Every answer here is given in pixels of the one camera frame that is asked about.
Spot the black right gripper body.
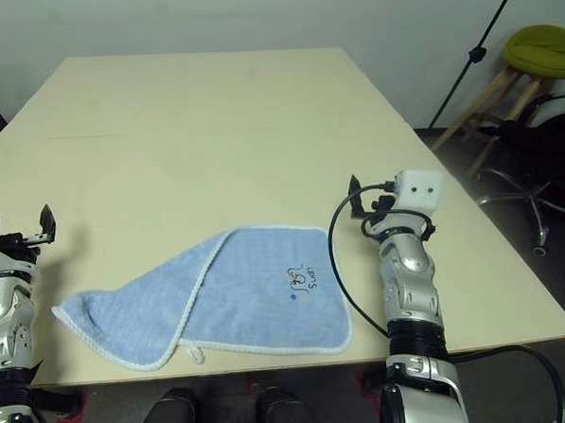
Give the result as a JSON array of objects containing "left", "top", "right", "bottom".
[{"left": 364, "top": 193, "right": 400, "bottom": 218}]

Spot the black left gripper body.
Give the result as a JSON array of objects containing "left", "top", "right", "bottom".
[{"left": 0, "top": 230, "right": 48, "bottom": 274}]

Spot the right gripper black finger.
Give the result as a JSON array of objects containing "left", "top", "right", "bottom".
[{"left": 347, "top": 172, "right": 367, "bottom": 220}]

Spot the light blue towel white trim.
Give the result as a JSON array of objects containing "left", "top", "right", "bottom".
[{"left": 47, "top": 220, "right": 357, "bottom": 377}]

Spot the black table base foot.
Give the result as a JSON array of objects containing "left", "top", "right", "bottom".
[
  {"left": 361, "top": 366, "right": 393, "bottom": 397},
  {"left": 33, "top": 383, "right": 83, "bottom": 417}
]

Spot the black office chair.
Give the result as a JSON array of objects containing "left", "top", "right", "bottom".
[{"left": 470, "top": 93, "right": 565, "bottom": 259}]

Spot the black tripod pole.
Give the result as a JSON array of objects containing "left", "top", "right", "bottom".
[{"left": 420, "top": 0, "right": 535, "bottom": 129}]

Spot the green wooden stool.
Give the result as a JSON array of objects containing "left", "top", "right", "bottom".
[{"left": 424, "top": 24, "right": 565, "bottom": 181}]

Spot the black robot left foot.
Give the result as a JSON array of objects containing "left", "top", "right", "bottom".
[{"left": 130, "top": 385, "right": 200, "bottom": 423}]

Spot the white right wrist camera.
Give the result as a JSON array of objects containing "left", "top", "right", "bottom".
[{"left": 374, "top": 167, "right": 447, "bottom": 238}]

